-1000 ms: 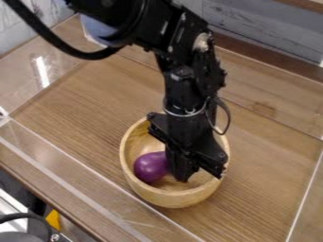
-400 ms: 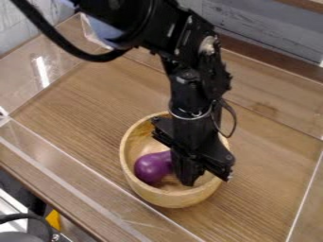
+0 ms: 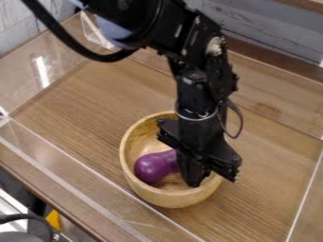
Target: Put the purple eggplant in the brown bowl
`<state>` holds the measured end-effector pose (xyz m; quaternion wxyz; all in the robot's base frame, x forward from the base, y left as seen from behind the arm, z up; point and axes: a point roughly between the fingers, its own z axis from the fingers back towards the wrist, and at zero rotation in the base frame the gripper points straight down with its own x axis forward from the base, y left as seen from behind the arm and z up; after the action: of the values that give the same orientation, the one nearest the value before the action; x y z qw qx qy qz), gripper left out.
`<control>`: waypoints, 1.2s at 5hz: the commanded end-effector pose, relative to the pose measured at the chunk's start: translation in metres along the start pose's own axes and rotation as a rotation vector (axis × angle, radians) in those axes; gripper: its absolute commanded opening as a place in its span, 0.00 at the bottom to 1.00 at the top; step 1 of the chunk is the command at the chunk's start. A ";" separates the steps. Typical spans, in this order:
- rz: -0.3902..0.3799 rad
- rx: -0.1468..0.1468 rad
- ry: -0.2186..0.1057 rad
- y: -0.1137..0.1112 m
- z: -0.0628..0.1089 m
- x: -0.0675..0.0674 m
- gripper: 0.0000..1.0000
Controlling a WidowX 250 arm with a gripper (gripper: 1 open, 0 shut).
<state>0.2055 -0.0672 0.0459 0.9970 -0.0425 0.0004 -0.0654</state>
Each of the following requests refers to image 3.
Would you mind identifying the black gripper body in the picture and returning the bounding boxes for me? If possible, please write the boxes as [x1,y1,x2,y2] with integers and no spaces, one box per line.
[156,118,242,182]

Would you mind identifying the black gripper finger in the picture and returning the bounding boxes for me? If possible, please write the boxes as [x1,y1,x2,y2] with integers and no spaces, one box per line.
[192,159,210,187]
[176,149,193,186]

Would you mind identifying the purple toy eggplant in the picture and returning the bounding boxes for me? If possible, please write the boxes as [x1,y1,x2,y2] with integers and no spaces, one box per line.
[133,149,178,184]

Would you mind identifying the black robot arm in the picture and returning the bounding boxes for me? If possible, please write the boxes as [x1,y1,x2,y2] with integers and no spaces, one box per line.
[78,0,242,187]

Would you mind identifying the brown wooden bowl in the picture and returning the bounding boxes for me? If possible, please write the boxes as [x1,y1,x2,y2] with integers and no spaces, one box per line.
[118,111,222,208]

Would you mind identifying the clear acrylic tray walls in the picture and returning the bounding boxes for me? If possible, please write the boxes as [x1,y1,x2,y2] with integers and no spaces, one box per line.
[0,33,323,242]

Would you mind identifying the yellow black machine base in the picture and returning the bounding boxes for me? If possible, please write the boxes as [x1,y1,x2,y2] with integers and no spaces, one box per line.
[0,168,97,242]

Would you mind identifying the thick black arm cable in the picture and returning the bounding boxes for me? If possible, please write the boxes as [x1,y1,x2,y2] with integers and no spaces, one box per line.
[20,0,140,63]

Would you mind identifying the clear acrylic corner bracket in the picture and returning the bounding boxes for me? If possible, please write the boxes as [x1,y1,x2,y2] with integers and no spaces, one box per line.
[80,11,114,50]

